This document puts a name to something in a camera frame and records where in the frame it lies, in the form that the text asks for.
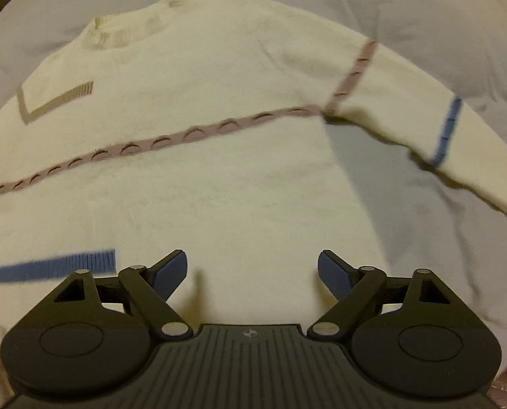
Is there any cream knit striped sweater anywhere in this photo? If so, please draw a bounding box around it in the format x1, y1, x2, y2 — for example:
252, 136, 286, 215
0, 0, 507, 404

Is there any grey bed sheet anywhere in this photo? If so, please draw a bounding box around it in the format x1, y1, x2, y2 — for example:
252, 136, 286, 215
0, 0, 507, 356

